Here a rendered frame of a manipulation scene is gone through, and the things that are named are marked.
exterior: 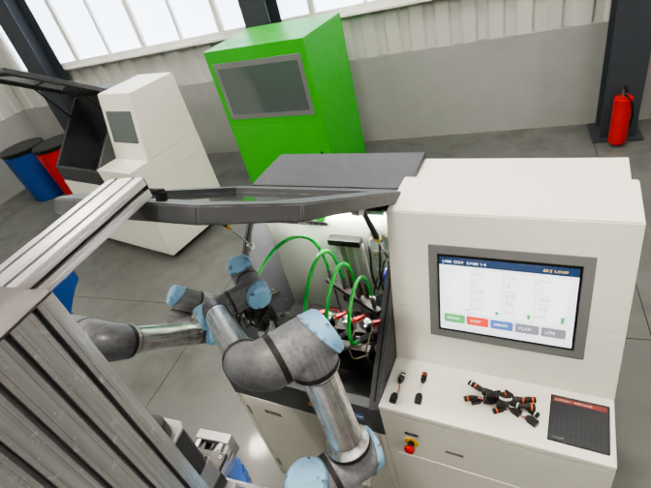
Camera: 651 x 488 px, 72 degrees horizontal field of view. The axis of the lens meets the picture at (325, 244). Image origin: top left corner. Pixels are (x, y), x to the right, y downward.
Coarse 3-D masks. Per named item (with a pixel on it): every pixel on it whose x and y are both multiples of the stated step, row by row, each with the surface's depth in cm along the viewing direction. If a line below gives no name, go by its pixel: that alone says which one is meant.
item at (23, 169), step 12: (24, 144) 627; (36, 144) 614; (0, 156) 608; (12, 156) 600; (24, 156) 606; (12, 168) 616; (24, 168) 614; (36, 168) 621; (24, 180) 626; (36, 180) 628; (48, 180) 637; (36, 192) 638; (48, 192) 643; (60, 192) 654
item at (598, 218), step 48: (432, 192) 148; (480, 192) 141; (528, 192) 136; (576, 192) 130; (624, 192) 125; (432, 240) 142; (480, 240) 135; (528, 240) 128; (576, 240) 123; (624, 240) 117; (624, 288) 122; (432, 336) 157; (624, 336) 128; (576, 384) 140; (432, 432) 150; (432, 480) 172; (480, 480) 156; (528, 480) 144; (576, 480) 133
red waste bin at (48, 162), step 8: (56, 136) 625; (40, 144) 608; (48, 144) 598; (56, 144) 589; (32, 152) 590; (40, 152) 582; (48, 152) 583; (56, 152) 587; (40, 160) 595; (48, 160) 590; (56, 160) 592; (48, 168) 601; (56, 168) 599; (56, 176) 607; (64, 184) 615; (64, 192) 628
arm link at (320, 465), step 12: (312, 456) 114; (324, 456) 115; (300, 468) 113; (312, 468) 112; (324, 468) 111; (288, 480) 111; (300, 480) 110; (312, 480) 109; (324, 480) 109; (336, 480) 111
